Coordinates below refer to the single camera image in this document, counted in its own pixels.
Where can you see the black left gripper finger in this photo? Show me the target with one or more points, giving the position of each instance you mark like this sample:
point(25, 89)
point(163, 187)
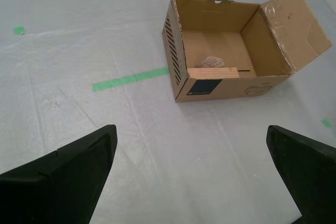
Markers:
point(60, 187)
point(309, 179)

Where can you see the brown cardboard box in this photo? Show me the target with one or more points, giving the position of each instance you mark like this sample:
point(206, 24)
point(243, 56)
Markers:
point(210, 90)

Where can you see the light wooden block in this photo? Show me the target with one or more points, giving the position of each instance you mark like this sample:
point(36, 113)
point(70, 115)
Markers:
point(212, 73)

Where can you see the speckled granite rock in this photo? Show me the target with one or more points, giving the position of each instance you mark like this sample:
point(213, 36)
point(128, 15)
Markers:
point(211, 62)

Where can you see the small green tape mark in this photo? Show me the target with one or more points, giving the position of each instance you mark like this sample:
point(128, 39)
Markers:
point(326, 122)
point(19, 30)

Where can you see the white table cloth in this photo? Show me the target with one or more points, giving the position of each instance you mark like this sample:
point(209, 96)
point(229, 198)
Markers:
point(131, 142)

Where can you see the long green tape strip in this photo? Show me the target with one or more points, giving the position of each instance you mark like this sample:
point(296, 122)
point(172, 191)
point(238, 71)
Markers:
point(131, 79)

